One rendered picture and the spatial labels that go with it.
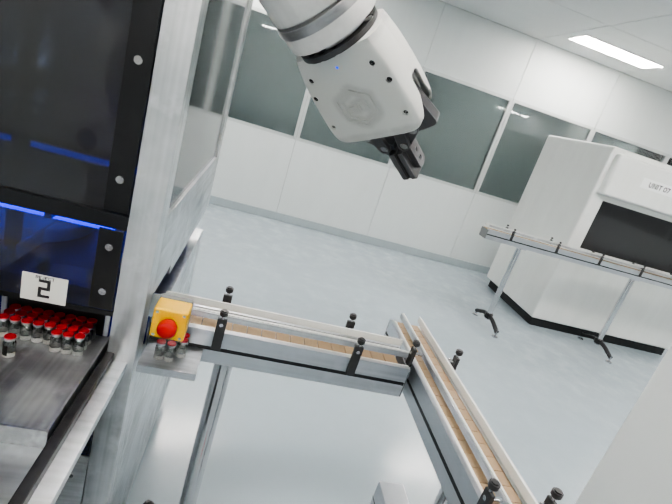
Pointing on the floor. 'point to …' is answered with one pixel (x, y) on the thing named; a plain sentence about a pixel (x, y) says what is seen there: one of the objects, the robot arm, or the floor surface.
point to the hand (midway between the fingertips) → (407, 157)
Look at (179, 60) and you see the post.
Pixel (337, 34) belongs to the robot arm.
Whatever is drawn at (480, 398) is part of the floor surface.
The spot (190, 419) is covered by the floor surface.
